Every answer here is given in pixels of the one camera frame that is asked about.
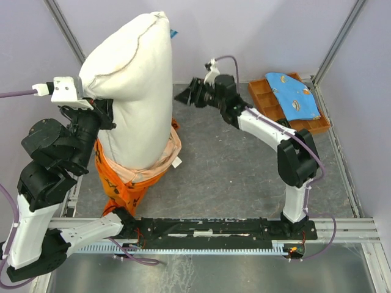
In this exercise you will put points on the brown wooden divided tray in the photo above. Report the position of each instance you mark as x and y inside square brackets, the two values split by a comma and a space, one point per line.
[267, 104]

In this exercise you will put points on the white pillow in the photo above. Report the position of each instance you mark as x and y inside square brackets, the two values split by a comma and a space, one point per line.
[133, 67]

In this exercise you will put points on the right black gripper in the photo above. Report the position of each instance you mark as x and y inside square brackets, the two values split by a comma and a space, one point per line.
[191, 94]

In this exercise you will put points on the blue patterned cloth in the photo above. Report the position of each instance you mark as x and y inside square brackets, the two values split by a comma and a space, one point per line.
[294, 97]

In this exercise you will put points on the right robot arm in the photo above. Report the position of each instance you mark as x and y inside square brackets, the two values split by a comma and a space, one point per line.
[297, 157]

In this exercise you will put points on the orange patterned pillowcase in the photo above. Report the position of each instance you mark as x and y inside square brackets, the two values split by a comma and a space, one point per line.
[127, 187]

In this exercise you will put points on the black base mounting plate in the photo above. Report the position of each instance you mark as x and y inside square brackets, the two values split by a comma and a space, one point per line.
[205, 234]

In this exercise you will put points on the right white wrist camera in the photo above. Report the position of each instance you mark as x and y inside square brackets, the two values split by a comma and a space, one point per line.
[212, 72]

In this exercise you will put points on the small black round object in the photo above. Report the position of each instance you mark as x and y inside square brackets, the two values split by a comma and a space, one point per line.
[284, 122]

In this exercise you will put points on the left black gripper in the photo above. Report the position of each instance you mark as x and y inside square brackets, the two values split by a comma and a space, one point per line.
[102, 110]

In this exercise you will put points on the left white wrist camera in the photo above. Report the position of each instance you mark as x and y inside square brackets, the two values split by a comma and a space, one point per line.
[64, 91]

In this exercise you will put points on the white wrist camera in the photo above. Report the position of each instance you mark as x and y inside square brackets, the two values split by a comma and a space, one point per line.
[212, 72]
[64, 91]

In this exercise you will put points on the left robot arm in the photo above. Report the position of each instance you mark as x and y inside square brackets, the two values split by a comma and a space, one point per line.
[59, 154]

